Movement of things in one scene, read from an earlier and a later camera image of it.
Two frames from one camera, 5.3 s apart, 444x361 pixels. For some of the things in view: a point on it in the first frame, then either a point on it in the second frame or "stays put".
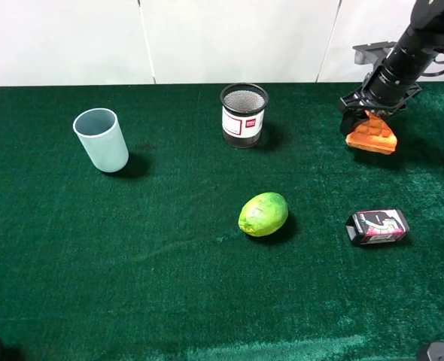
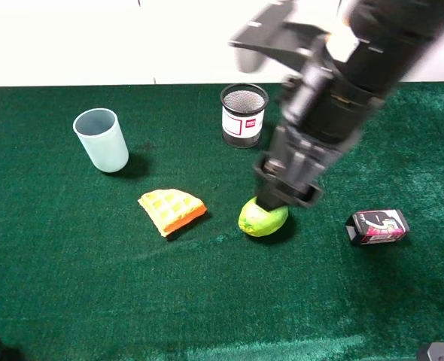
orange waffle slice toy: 372,134 to 171,209
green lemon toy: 263,214 stays put
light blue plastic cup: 98,130 stays put
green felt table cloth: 150,263 stays put
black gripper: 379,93 to 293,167
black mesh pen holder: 243,110 stays put
